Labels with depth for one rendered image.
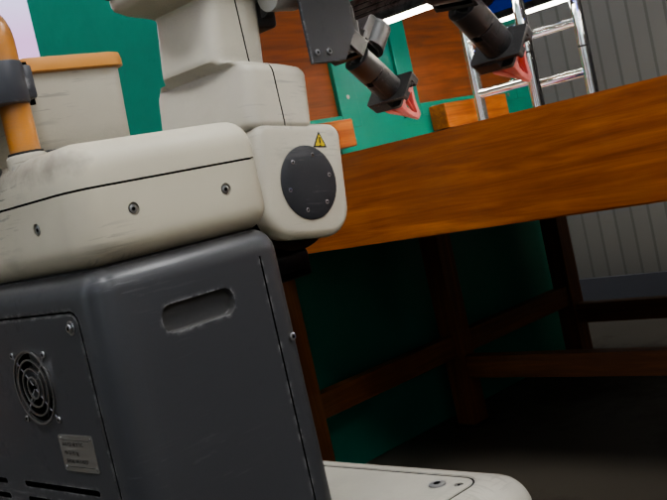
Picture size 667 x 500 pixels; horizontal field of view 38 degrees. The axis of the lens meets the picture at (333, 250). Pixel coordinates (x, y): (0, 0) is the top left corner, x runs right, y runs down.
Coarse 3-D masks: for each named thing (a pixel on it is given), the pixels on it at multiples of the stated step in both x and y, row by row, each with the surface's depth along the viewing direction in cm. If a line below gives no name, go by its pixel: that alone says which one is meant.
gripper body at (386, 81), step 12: (384, 72) 194; (408, 72) 197; (372, 84) 195; (384, 84) 194; (396, 84) 196; (408, 84) 195; (372, 96) 201; (384, 96) 196; (396, 96) 195; (408, 96) 194
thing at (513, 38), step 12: (492, 24) 160; (480, 36) 161; (492, 36) 161; (504, 36) 162; (516, 36) 163; (480, 48) 163; (492, 48) 162; (504, 48) 163; (516, 48) 161; (480, 60) 166; (492, 60) 164
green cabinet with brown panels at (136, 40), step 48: (48, 0) 247; (96, 0) 232; (48, 48) 251; (96, 48) 236; (144, 48) 223; (288, 48) 243; (432, 48) 282; (144, 96) 227; (336, 96) 252; (432, 96) 280; (528, 96) 312
